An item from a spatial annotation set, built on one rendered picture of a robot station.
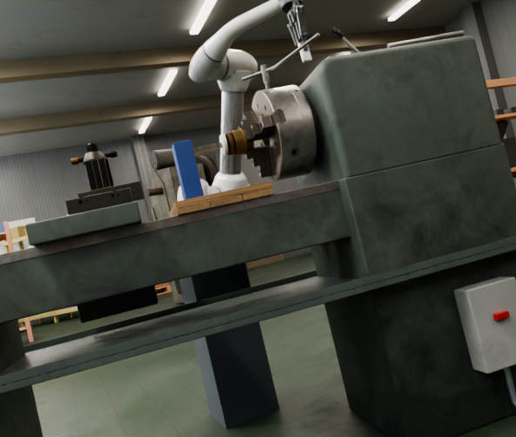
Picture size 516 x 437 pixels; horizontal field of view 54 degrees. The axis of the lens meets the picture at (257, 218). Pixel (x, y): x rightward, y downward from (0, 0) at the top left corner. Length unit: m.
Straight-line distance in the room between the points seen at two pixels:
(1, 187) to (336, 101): 11.98
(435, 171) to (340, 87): 0.41
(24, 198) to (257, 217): 11.79
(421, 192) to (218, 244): 0.67
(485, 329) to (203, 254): 0.89
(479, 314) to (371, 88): 0.78
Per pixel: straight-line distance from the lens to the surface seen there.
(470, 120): 1.87
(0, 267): 1.56
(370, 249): 1.62
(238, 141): 1.72
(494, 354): 1.76
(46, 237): 1.48
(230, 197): 1.54
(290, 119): 1.66
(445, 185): 1.77
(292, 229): 1.59
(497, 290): 1.76
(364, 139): 1.66
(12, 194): 13.23
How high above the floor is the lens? 0.74
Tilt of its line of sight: 2 degrees up
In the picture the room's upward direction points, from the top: 13 degrees counter-clockwise
